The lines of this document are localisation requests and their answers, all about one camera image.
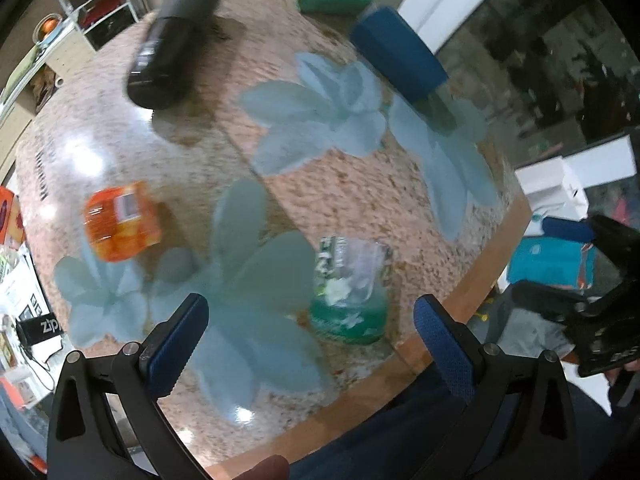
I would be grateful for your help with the person thumb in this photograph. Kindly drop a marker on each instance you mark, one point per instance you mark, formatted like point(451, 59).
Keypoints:
point(274, 467)

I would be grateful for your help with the orange shopping bag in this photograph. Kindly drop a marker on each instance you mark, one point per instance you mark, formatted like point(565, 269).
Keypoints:
point(12, 233)

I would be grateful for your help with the orange plastic jar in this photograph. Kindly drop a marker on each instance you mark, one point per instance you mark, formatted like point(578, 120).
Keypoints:
point(121, 222)

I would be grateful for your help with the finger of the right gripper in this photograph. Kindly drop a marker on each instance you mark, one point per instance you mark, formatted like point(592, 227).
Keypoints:
point(619, 243)
point(553, 304)

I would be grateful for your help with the black zipper box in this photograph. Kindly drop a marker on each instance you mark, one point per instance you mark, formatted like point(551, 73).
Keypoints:
point(31, 331)

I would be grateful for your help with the white paper box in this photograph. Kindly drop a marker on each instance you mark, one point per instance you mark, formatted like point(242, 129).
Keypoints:
point(557, 186)

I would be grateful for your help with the fruit bowl with oranges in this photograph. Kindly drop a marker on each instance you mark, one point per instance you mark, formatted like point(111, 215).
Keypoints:
point(45, 27)

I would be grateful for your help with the dark blue tumbler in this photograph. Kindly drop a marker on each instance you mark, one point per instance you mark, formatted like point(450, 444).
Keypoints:
point(388, 43)

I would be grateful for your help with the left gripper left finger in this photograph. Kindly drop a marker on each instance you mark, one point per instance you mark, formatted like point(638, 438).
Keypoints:
point(151, 373)

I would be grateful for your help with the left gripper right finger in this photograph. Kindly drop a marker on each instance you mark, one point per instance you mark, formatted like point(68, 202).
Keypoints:
point(507, 430)

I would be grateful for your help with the white tv cabinet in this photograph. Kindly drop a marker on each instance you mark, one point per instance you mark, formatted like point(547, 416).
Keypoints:
point(37, 79)

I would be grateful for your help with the teal blue package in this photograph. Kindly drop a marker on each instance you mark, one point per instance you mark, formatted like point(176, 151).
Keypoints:
point(554, 262)

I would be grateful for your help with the green clear plastic cup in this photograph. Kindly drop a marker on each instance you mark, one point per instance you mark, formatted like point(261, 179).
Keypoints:
point(351, 277)

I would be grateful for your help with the black cylindrical bottle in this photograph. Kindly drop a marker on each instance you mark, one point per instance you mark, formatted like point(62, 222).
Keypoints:
point(163, 69)

